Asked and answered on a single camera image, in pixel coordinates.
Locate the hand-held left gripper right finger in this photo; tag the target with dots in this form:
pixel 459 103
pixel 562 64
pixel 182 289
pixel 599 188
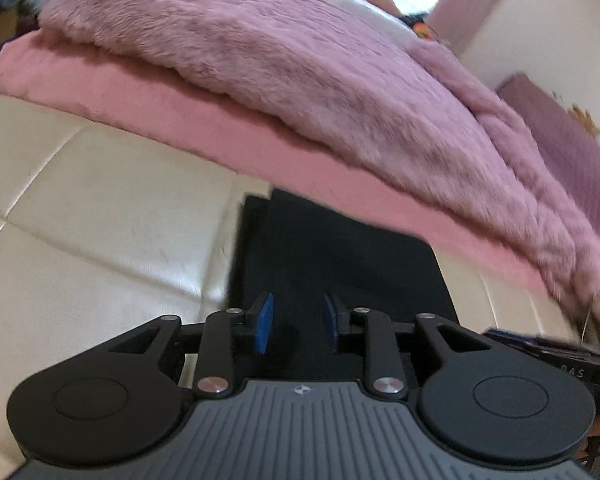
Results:
pixel 332 322

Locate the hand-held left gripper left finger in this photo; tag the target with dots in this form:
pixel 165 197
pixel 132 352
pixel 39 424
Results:
pixel 262 322

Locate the black pants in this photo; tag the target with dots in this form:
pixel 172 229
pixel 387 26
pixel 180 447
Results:
pixel 330 240

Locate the purple pillow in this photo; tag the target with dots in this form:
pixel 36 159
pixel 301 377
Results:
pixel 565 160

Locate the cream leather bench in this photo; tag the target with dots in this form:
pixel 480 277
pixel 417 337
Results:
pixel 80 210

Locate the fluffy pink blanket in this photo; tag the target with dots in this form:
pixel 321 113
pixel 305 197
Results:
pixel 280 60

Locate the pink bed sheet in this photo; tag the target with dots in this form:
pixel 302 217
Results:
pixel 130 95

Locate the small orange item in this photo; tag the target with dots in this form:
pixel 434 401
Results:
pixel 424 30

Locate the white bedding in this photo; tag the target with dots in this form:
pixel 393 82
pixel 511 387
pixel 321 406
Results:
pixel 360 7

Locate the pink curtain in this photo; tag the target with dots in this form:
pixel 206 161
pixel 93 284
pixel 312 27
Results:
pixel 465 15

